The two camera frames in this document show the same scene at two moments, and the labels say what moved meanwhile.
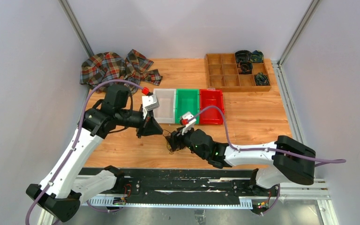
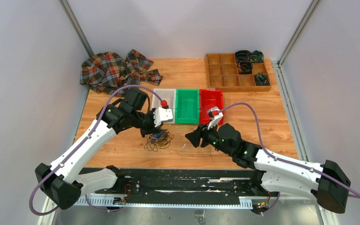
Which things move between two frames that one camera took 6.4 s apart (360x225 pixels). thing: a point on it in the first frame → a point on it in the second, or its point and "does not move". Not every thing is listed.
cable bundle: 166,133 → 161,139
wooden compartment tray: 222,75 does not move
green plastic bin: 187,100 does not move
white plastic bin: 166,112 does not move
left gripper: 150,126 does not move
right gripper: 177,136 → 194,137
